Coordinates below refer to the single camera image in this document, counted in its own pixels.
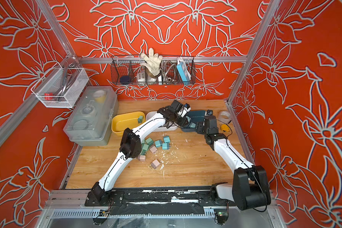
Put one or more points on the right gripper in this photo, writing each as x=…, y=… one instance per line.
x=199, y=128

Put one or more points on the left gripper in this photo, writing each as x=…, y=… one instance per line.
x=183, y=123

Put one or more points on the blue plug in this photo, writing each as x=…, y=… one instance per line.
x=166, y=139
x=158, y=143
x=165, y=146
x=192, y=125

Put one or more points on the pink plug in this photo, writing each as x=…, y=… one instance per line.
x=153, y=149
x=155, y=163
x=142, y=158

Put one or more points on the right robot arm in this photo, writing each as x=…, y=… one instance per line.
x=250, y=187

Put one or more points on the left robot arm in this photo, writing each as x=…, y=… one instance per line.
x=131, y=146

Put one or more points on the dark blue storage box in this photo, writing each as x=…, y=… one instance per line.
x=195, y=116

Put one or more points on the light blue box in basket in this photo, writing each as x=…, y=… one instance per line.
x=183, y=71

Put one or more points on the yellow storage box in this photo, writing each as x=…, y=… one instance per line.
x=127, y=120

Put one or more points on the yellow tape measure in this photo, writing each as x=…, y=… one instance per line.
x=225, y=128

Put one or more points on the clear tape roll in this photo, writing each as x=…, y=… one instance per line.
x=224, y=116

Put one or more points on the white power strip in basket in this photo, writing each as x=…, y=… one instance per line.
x=141, y=78

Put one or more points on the white rubber glove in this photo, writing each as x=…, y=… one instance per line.
x=152, y=61

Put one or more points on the clear plastic lidded container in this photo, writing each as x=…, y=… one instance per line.
x=90, y=122

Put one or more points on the red object in basket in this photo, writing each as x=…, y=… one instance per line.
x=48, y=96

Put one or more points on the black wire basket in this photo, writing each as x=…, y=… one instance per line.
x=125, y=68

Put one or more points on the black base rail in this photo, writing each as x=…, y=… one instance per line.
x=162, y=201

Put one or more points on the white wire basket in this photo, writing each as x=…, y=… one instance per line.
x=65, y=82

